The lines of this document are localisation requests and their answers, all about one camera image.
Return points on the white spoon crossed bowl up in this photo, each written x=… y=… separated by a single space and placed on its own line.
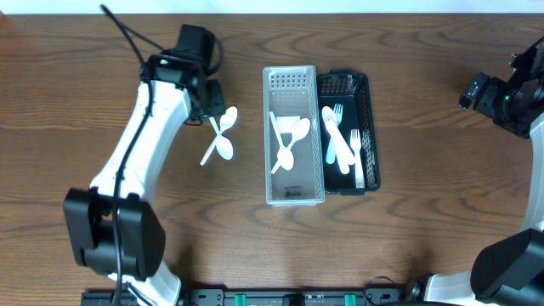
x=231 y=111

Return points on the black plastic basket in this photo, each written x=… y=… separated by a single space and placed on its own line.
x=350 y=89

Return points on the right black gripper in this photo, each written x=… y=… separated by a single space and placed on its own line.
x=484 y=99

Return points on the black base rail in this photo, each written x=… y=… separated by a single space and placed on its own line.
x=263 y=296

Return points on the white plastic spoon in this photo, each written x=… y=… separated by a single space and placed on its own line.
x=285 y=157
x=299 y=131

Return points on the pale pink plastic spoon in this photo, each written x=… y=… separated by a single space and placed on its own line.
x=343 y=151

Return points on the white plastic fork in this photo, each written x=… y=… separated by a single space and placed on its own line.
x=356 y=146
x=344 y=167

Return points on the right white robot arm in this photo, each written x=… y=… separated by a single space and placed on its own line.
x=509 y=272

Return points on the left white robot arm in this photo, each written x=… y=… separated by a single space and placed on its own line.
x=112 y=226

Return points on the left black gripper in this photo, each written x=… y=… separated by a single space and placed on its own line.
x=213 y=104

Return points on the light blue plastic fork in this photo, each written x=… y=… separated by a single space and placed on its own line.
x=331 y=153

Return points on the white spoon crossed bowl down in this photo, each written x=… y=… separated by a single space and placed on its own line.
x=221 y=143

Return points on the clear plastic basket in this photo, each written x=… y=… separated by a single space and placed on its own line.
x=291 y=93

